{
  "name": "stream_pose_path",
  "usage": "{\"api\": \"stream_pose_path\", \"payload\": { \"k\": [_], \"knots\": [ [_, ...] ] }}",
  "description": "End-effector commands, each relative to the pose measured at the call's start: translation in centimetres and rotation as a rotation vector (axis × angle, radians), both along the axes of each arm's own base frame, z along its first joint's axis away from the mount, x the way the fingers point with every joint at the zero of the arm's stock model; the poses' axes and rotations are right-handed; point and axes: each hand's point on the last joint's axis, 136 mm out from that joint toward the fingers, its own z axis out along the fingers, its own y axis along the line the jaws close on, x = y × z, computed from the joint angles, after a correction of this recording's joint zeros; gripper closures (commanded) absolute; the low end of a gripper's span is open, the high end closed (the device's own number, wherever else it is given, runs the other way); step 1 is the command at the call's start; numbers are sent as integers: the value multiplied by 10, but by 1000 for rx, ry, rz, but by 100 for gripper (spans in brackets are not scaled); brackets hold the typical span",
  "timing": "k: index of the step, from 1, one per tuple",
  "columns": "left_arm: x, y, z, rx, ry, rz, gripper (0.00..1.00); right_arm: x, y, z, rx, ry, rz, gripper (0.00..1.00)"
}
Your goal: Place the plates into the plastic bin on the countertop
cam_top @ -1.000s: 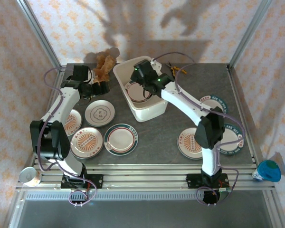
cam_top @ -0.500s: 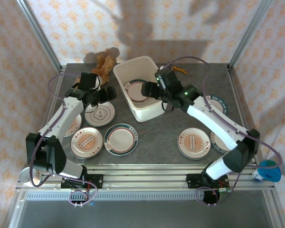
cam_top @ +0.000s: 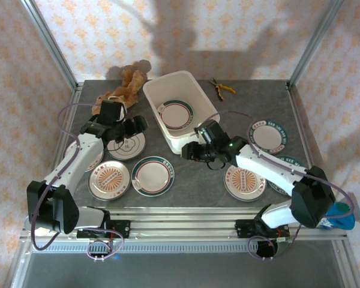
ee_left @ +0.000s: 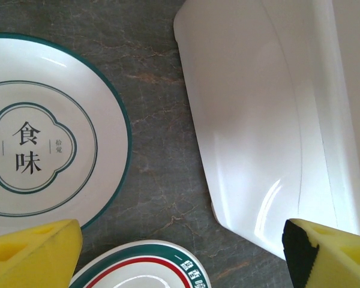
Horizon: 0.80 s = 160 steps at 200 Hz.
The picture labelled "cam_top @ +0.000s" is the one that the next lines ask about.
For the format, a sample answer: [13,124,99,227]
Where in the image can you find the dark green lettered plate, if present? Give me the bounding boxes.
[263,154,307,196]
[247,119,289,154]

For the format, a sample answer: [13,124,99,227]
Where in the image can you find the white plastic bin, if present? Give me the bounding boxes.
[142,70,221,155]

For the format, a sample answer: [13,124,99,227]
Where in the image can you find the aluminium front rail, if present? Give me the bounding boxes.
[20,205,349,241]

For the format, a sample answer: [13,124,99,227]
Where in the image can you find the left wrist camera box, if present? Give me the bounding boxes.
[92,100,127,125]

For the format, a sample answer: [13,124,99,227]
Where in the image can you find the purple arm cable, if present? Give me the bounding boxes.
[197,110,355,261]
[29,101,125,262]

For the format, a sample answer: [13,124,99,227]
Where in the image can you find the yellow handled pliers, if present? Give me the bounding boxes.
[209,77,237,101]

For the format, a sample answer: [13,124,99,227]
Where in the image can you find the grey slotted cable duct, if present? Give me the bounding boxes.
[32,241,340,253]

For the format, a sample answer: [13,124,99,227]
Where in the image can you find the orange sunburst plate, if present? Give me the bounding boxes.
[223,166,267,202]
[62,140,105,172]
[88,160,131,201]

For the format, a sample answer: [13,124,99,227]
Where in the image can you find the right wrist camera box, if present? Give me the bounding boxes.
[194,119,229,144]

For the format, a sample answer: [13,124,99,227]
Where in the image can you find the brown plush toy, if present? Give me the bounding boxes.
[92,64,148,116]

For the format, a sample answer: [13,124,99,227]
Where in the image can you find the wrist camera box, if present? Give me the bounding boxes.
[194,119,229,144]
[92,100,127,125]

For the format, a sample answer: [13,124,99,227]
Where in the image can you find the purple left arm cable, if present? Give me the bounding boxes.
[29,101,125,262]

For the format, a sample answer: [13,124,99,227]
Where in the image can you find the aluminium frame post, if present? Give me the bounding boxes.
[287,0,346,88]
[19,0,79,91]

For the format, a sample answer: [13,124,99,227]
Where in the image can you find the blue green plastic object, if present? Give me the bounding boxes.
[323,201,357,231]

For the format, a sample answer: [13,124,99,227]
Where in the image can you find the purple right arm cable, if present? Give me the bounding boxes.
[197,110,355,261]

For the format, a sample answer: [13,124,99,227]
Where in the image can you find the white plate green band rim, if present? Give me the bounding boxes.
[131,155,175,197]
[157,100,195,130]

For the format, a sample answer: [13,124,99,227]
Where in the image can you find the aluminium side rail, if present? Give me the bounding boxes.
[286,80,322,181]
[47,82,85,181]

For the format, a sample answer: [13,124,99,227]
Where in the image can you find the white plate green ring design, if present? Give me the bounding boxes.
[107,131,146,161]

